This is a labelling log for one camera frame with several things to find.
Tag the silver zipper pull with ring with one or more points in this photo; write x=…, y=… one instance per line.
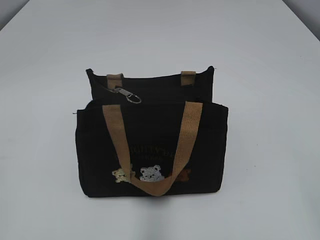
x=130, y=97

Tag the black canvas tote bag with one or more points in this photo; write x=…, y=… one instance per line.
x=173, y=143

